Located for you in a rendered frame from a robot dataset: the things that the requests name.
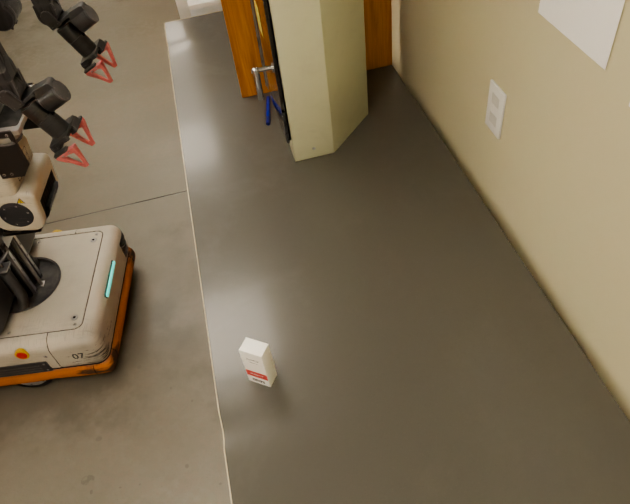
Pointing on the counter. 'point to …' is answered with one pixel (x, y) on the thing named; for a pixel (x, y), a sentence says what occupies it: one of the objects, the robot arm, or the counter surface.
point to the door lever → (260, 79)
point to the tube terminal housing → (321, 71)
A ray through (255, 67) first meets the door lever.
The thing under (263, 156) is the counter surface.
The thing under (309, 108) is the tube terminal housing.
